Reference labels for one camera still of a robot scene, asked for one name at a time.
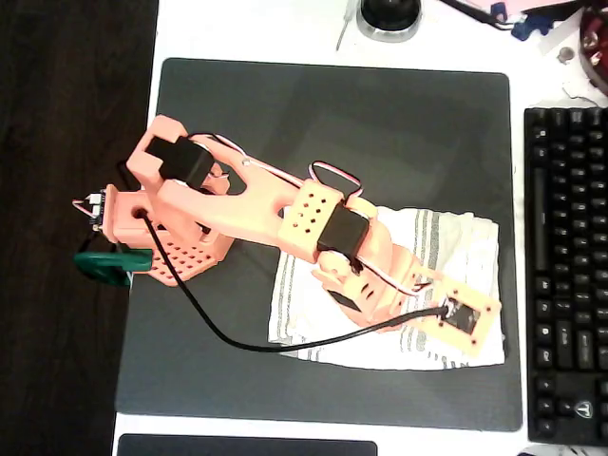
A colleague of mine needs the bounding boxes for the green table clamp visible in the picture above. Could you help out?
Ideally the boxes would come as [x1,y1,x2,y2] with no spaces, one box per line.
[73,248,153,289]

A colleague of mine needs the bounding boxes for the blue plastic part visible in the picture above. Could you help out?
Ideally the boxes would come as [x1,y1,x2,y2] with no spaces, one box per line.
[510,11,555,42]

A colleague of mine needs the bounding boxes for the small controller board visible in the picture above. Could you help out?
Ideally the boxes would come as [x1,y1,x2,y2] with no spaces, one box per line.
[72,188,108,232]

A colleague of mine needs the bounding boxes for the orange camera mount plate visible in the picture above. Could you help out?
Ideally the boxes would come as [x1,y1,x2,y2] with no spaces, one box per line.
[416,271,504,358]

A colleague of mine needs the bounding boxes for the clear plastic pen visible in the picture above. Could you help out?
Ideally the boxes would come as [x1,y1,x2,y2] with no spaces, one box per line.
[335,0,358,51]

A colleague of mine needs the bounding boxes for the black dome on silver base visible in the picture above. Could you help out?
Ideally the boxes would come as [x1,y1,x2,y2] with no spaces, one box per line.
[355,0,424,44]

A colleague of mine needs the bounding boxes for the thin black rod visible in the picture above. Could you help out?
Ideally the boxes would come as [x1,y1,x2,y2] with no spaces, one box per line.
[439,0,515,30]

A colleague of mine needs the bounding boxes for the dark red bowl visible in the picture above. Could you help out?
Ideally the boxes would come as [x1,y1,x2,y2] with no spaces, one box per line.
[577,7,608,94]

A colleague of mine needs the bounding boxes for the black flat pad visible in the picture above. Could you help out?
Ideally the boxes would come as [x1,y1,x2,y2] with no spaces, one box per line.
[117,432,379,456]

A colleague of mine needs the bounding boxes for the black camera cable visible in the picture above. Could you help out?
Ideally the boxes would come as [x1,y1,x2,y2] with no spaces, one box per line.
[136,208,453,354]

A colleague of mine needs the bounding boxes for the dark grey desk mat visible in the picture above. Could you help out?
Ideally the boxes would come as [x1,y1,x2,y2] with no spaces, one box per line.
[115,57,523,432]

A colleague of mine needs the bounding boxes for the black keyboard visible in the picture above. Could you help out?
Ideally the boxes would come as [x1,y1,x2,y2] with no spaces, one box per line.
[523,106,608,447]

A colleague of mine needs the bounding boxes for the white striped towel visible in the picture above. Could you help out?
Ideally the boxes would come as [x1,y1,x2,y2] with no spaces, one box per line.
[267,204,506,371]

